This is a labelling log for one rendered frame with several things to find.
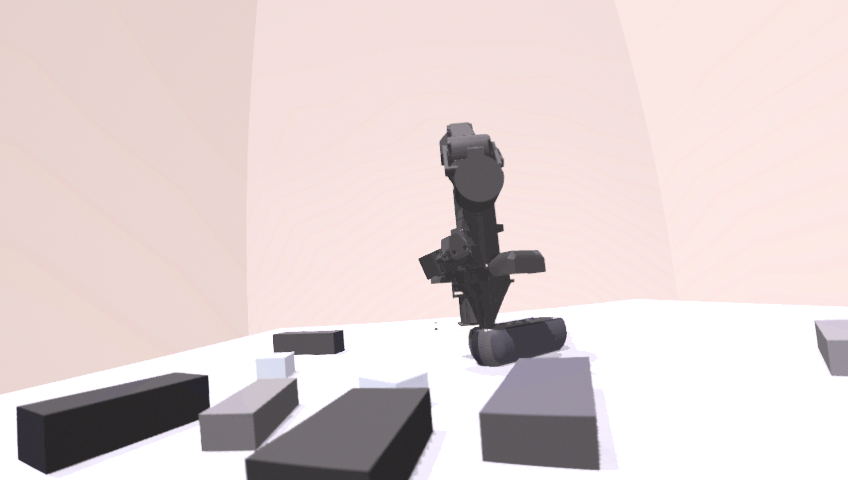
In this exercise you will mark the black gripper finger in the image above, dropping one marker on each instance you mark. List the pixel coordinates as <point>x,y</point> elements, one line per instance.
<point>490,297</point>
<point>472,298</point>

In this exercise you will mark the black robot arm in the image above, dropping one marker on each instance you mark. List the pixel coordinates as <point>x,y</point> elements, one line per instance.
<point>473,163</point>

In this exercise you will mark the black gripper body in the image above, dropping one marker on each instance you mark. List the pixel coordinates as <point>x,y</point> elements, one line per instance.
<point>484,230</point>

